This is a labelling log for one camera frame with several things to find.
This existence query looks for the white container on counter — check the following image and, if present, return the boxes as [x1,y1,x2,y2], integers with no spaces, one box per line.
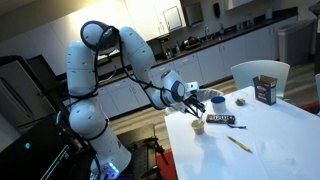
[264,7,274,21]

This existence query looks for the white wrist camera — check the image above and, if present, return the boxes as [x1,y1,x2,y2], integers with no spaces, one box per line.
[185,80,201,96]

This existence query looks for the white upper kitchen cabinets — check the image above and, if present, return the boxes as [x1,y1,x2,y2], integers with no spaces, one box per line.
[0,0,188,77]

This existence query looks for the clear plastic cup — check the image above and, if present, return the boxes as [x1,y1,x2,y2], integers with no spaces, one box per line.
[232,91,249,107]

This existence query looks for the white cup with blue rim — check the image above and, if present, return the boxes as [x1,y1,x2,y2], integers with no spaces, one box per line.
[210,96,227,114]

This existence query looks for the black kitchen countertop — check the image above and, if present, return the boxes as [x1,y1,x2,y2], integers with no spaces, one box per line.
[56,6,299,93]

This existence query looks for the dark candy bar wrapper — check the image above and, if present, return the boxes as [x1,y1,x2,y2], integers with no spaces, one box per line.
[205,113,236,125]

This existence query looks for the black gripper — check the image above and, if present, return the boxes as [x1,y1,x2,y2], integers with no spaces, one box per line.
[181,94,207,118]

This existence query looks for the dark coffee machine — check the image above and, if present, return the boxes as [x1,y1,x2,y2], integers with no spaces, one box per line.
[158,33,175,61]

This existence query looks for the steel refrigerator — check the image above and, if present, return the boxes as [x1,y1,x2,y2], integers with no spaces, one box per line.
[0,54,59,129]

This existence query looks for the white chair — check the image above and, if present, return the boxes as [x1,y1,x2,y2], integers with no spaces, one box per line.
[229,59,291,100]
[314,73,320,101]

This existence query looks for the paper towel dispenser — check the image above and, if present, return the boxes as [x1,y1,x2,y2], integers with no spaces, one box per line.
[184,1,205,28]

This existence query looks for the yellow pencil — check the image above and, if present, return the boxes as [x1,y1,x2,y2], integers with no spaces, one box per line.
[226,135,253,154]

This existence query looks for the trash can with clear bag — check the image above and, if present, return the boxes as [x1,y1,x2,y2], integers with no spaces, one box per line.
[164,88,225,117]

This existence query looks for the small black pen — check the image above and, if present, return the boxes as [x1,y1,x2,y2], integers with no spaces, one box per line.
[227,123,247,130]

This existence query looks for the black robot control box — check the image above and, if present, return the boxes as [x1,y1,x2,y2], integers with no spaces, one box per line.
[0,113,101,180]

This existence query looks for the small white wall cabinet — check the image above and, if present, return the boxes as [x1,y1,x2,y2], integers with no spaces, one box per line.
[225,0,256,12]

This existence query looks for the white waste bin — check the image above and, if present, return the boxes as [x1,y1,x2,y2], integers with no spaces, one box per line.
[277,18,317,67]

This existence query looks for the white lower kitchen cabinets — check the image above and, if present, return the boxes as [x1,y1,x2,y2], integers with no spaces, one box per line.
[63,15,299,122]

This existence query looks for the open cardboard food box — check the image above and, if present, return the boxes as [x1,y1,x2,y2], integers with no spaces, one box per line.
[252,74,279,106]

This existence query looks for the small paper cup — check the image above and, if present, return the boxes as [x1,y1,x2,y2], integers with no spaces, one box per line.
[190,119,206,136]

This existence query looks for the kitchen faucet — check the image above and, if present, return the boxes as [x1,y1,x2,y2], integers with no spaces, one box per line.
[203,25,212,42]

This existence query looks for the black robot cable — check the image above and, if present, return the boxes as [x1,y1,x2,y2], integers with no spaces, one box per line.
[56,24,201,180]

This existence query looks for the black soap dispenser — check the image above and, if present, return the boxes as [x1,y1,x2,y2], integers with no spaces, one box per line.
[213,2,222,20]

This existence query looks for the white kitchen cabinets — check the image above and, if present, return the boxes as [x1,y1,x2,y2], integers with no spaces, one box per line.
[63,15,299,122]
[0,0,188,77]

